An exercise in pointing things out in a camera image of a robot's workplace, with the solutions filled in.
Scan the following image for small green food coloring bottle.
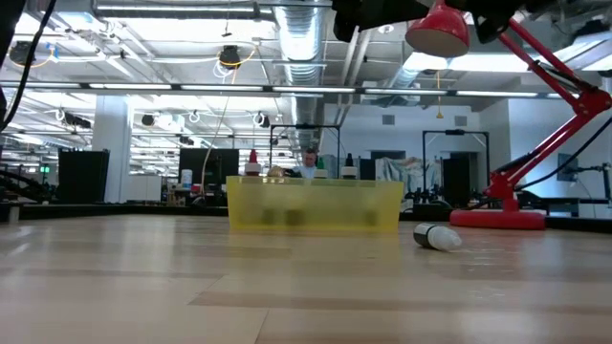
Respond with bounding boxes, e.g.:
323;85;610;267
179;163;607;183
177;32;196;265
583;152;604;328
413;222;463;253

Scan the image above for yellow translucent plastic tray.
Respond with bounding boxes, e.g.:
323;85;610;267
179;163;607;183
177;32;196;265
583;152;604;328
226;175;405;234

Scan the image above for red desk lamp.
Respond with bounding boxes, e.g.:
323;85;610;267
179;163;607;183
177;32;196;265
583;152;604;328
404;0;612;231

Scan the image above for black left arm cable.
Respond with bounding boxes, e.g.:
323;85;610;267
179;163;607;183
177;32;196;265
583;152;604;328
0;0;57;133

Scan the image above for silver ventilation duct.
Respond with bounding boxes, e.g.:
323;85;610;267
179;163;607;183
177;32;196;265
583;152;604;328
273;0;326;154

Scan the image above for black cabinet panel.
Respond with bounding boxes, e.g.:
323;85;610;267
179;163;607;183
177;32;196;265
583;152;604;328
57;148;111;204

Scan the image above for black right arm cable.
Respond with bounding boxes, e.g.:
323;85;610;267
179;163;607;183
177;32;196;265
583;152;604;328
514;114;612;192

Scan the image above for grey draped cloth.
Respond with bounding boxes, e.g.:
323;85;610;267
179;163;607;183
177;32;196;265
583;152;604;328
375;157;444;195

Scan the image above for black monitor screen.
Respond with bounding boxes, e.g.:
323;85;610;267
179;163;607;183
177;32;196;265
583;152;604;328
179;147;240;185

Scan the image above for black ceiling device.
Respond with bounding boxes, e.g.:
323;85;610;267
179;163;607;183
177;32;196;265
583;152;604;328
218;44;242;69
9;40;37;67

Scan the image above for person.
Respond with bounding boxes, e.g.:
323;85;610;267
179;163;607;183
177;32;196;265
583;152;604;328
292;147;320;180

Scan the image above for white building column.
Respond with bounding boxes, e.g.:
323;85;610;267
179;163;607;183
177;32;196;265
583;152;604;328
92;94;134;204

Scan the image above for coloured pegs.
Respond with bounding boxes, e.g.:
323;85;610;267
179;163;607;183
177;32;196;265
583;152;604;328
244;148;263;177

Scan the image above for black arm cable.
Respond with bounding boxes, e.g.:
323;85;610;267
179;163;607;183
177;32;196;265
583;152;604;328
0;0;57;133
514;114;612;192

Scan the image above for long ceiling light strip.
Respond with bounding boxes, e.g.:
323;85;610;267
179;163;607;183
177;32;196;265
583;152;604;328
0;79;541;99

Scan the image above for large black food coloring bottle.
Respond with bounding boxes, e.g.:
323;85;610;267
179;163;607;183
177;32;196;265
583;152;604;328
340;152;359;181

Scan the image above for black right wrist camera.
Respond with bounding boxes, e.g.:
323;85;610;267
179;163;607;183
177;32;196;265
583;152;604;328
332;0;360;43

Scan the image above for monitor on black arm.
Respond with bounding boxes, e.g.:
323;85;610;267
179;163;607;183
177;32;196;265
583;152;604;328
557;152;612;202

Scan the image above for black angled rack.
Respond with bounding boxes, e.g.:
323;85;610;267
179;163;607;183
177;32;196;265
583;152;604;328
0;170;42;203

